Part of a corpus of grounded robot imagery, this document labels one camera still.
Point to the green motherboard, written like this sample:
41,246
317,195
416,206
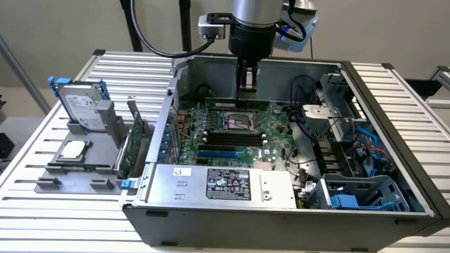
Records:
276,137

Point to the grey parts rack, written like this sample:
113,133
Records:
91,147

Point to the short black expansion slot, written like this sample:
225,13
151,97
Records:
206,160

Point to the blue expansion slot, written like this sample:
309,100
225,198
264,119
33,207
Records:
217,154

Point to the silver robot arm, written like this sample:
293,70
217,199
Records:
257,10

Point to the silver power supply unit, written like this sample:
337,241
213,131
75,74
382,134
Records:
190,189

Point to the black RAM slot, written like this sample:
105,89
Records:
234,136
234,140
234,133
234,144

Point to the hard disk with blue caddy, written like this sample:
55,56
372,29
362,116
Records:
79,105

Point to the green graphics card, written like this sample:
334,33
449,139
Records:
135,142

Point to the CPU socket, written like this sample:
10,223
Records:
236,121

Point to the metal disk bay cage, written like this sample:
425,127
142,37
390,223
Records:
334,105

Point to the black table corner cap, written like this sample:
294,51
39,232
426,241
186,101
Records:
99,52
389,66

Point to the grey drive cage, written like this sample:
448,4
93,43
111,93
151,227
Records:
373,189

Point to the green RAM stick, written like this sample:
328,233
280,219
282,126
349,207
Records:
78,166
222,103

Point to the long black expansion slot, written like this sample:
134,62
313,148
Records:
217,148

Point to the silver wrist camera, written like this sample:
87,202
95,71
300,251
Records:
211,29

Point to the silver CPU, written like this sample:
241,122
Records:
74,150

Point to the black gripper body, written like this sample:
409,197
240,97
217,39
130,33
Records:
252,42

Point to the aluminium profile bar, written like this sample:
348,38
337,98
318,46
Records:
21,71

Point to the silver chipset heatsink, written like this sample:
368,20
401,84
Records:
265,166

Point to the black box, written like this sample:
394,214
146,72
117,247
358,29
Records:
6,146

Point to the black open PC case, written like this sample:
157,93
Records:
246,226

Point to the blue disk bay bracket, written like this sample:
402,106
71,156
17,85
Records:
373,134

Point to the blue case latch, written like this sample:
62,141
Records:
129,184

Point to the small blue drive caddy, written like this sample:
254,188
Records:
345,203

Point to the aluminium frame table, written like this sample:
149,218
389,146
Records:
440,89

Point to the black stand pole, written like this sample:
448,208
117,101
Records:
185,23
127,29

